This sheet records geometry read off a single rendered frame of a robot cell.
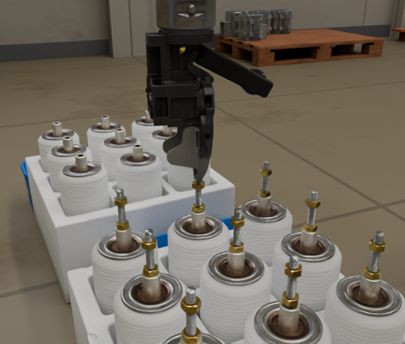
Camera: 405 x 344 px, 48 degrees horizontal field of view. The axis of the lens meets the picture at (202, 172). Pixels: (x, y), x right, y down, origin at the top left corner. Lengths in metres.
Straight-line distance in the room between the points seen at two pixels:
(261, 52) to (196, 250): 2.70
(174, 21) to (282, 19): 3.43
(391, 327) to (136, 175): 0.56
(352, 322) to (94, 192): 0.54
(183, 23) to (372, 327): 0.41
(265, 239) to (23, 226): 0.74
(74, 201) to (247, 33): 2.80
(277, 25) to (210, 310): 3.51
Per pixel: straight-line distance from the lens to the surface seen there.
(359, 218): 1.31
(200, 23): 0.58
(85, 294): 0.71
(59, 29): 3.78
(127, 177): 0.94
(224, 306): 0.60
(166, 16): 0.58
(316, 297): 0.67
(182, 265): 0.70
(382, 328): 0.58
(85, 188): 0.90
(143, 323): 0.55
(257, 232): 0.73
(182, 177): 0.99
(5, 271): 1.13
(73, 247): 0.92
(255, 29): 3.57
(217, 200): 1.00
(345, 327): 0.59
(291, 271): 0.49
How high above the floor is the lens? 0.61
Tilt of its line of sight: 24 degrees down
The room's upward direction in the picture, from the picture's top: straight up
